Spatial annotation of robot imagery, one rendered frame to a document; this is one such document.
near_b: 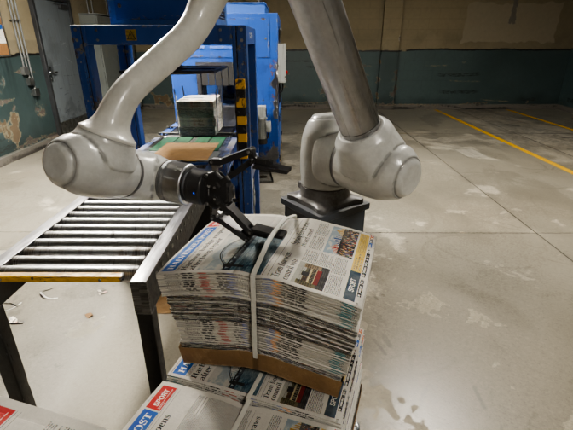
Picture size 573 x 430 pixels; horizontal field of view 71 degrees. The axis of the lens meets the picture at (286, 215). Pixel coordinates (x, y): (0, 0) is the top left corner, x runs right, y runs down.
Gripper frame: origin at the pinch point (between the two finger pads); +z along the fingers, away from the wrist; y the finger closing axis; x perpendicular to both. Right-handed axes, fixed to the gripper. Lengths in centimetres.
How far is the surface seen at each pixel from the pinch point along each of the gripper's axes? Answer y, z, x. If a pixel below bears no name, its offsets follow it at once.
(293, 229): 9.5, 0.7, -7.9
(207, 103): 24, -129, -206
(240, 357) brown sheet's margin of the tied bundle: 29.5, -2.4, 13.7
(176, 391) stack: 35.2, -12.8, 21.2
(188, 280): 13.3, -13.1, 14.2
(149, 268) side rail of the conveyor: 41, -50, -21
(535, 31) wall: -59, 233, -1036
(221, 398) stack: 34.5, -3.5, 19.9
